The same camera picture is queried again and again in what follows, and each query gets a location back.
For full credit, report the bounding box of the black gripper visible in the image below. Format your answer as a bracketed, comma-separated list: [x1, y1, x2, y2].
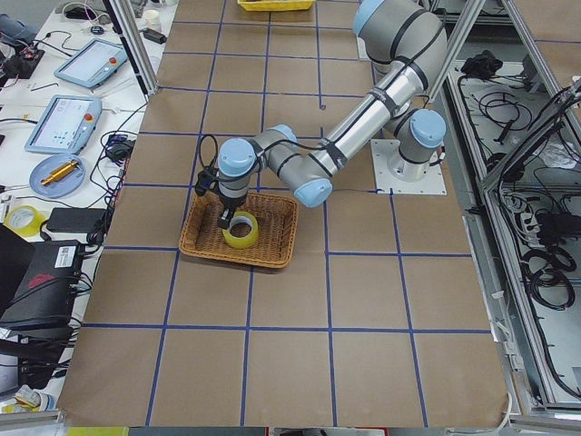
[217, 193, 247, 229]

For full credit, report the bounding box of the blue bowl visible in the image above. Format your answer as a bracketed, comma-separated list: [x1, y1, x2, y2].
[29, 154, 86, 199]

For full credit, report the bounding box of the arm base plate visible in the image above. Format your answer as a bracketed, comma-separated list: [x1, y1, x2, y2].
[370, 139, 447, 195]

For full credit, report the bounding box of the teach pendant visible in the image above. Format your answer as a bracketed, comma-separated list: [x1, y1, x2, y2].
[54, 38, 128, 89]
[25, 94, 103, 154]

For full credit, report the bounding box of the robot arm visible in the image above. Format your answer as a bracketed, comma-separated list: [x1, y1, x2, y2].
[215, 1, 447, 229]

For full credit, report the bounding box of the black laptop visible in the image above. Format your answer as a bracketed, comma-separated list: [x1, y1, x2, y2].
[1, 226, 84, 332]

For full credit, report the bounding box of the brown wicker basket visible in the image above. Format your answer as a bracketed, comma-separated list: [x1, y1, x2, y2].
[179, 193, 299, 269]

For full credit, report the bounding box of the teach pendant far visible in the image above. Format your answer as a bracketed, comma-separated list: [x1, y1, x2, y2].
[54, 38, 128, 89]

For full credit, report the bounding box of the white paper cup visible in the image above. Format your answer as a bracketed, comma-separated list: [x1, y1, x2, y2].
[143, 9, 162, 32]

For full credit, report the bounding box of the teach pendant near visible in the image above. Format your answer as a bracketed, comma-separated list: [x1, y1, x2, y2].
[25, 94, 103, 154]

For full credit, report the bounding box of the aluminium frame post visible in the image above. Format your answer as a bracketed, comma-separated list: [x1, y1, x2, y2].
[103, 0, 159, 96]

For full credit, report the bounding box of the yellow plastic basket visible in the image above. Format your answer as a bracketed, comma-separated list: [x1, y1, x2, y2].
[237, 0, 316, 12]

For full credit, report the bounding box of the spare yellow tape roll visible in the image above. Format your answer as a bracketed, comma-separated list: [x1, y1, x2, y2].
[4, 205, 45, 238]

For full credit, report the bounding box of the black power adapter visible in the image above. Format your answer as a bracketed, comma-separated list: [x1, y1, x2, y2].
[45, 208, 105, 233]

